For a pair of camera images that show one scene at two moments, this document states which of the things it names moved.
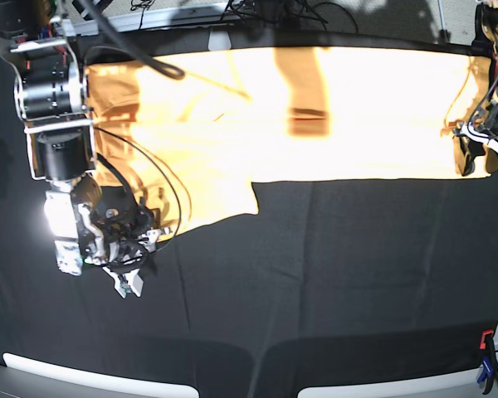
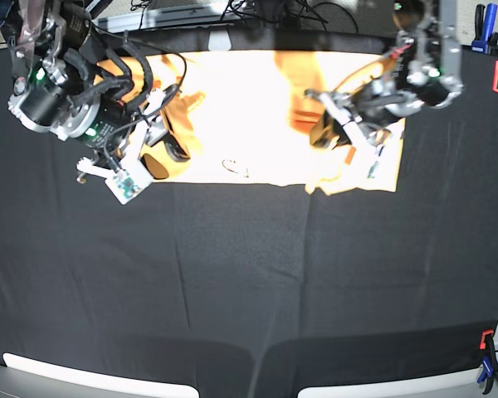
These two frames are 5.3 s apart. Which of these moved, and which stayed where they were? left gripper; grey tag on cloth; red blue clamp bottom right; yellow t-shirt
Moved: left gripper; yellow t-shirt
Stayed: red blue clamp bottom right; grey tag on cloth
